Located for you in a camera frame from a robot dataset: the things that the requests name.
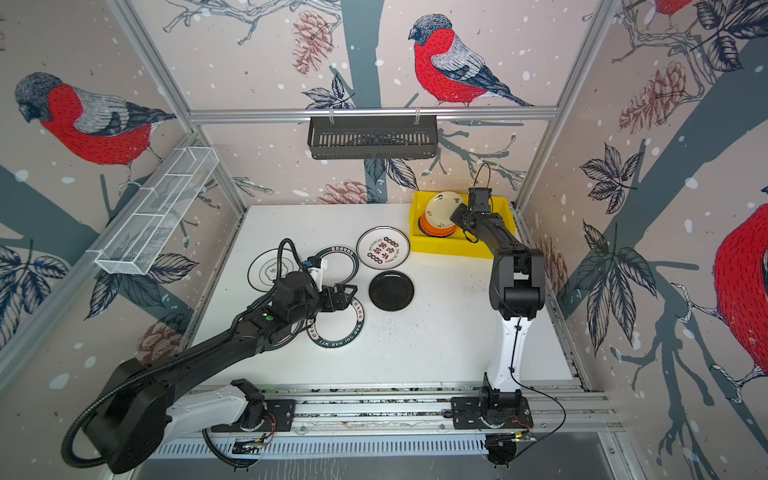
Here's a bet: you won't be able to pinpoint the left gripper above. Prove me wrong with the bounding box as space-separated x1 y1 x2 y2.
290 282 358 325

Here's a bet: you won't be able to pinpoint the cream plate flower dots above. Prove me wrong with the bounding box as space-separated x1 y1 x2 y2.
424 191 464 230

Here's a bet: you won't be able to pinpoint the orange plate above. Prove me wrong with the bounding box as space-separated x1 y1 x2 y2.
418 214 458 238

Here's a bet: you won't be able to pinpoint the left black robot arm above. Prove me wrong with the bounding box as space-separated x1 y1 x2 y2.
61 271 357 473

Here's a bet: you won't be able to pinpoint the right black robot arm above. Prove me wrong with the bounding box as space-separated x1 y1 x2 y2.
451 187 545 412

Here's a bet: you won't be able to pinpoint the yellow plastic bin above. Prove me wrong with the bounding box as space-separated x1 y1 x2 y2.
408 191 517 259

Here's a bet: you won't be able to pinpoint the white plate green rim lettered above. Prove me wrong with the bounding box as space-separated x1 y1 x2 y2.
307 298 365 349

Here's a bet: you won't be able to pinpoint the white plate green rim upper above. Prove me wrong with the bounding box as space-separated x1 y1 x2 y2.
314 245 360 286

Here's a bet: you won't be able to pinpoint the white plate red characters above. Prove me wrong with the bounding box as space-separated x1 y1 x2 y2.
356 226 411 270

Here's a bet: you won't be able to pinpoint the white plate black cloud outline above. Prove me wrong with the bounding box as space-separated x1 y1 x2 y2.
247 247 297 293

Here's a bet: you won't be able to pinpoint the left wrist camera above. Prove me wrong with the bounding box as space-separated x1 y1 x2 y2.
304 256 327 291

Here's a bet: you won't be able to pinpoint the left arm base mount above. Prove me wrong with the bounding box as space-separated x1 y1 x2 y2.
211 399 296 433

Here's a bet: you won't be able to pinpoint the black hanging wire basket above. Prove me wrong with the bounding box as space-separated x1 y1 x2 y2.
307 116 438 160

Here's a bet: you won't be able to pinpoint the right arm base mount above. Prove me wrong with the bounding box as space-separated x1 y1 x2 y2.
448 388 534 430

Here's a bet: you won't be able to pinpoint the white wire mesh shelf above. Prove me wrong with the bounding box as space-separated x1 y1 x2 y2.
95 146 219 275

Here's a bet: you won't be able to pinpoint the aluminium rail frame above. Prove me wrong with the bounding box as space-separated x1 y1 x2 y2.
264 381 625 436

